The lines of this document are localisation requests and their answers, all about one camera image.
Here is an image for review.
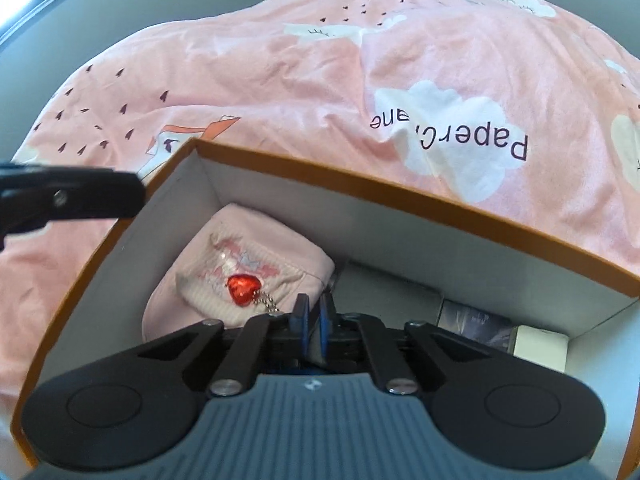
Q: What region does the pink patterned duvet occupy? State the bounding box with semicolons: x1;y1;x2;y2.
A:
0;0;640;401

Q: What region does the illustrated card box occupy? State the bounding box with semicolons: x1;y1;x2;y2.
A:
437;299;514;352

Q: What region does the orange cardboard storage box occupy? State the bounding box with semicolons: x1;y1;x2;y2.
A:
23;140;639;478

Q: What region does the white box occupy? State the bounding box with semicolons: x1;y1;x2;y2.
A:
510;325;570;373

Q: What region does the grey box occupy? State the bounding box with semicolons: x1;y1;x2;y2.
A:
332;262;442;328

